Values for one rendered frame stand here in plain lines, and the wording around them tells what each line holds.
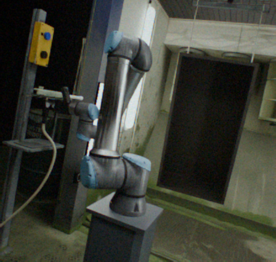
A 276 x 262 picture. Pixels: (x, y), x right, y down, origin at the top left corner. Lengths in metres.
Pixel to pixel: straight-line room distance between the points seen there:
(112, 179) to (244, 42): 2.55
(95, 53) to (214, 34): 1.72
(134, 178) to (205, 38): 2.45
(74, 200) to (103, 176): 1.10
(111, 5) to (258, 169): 2.47
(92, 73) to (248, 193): 2.22
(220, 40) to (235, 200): 1.87
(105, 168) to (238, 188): 2.35
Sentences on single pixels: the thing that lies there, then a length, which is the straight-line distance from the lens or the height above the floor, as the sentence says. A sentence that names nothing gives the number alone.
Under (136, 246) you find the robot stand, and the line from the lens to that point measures 1.31.
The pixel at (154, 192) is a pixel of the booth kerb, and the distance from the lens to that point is 3.34.
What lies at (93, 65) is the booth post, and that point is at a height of 1.40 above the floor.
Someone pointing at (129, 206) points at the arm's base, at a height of 0.69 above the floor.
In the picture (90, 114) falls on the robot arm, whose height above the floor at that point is 1.06.
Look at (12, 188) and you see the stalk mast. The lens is 1.97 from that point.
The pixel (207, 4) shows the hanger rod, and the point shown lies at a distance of 2.62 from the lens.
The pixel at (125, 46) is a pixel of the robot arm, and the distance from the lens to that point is 1.24.
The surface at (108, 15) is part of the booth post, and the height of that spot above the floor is 1.80.
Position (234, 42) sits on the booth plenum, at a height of 2.08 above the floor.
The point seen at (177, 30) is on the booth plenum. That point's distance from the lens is 3.51.
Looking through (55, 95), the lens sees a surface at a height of 1.12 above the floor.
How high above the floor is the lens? 1.18
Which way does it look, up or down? 4 degrees down
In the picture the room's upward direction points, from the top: 11 degrees clockwise
